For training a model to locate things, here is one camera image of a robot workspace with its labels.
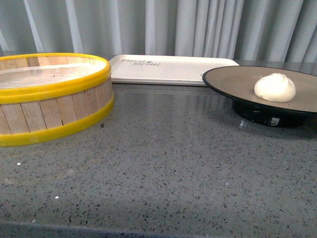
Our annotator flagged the tan plate with black rim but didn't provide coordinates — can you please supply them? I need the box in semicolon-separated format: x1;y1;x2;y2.
202;66;317;127

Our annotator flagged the white steamed bun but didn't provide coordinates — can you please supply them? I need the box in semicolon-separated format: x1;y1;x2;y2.
254;73;296;103

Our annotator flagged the white bear-print tray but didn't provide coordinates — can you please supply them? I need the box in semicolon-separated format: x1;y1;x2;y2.
109;55;238;86

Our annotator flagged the wooden steamer with yellow bands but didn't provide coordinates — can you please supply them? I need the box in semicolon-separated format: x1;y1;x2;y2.
0;53;114;146

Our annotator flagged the white steamer liner cloth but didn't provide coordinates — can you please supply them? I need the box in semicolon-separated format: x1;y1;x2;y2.
0;63;104;89

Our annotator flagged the grey pleated curtain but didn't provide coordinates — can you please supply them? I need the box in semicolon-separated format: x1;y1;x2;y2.
0;0;317;63

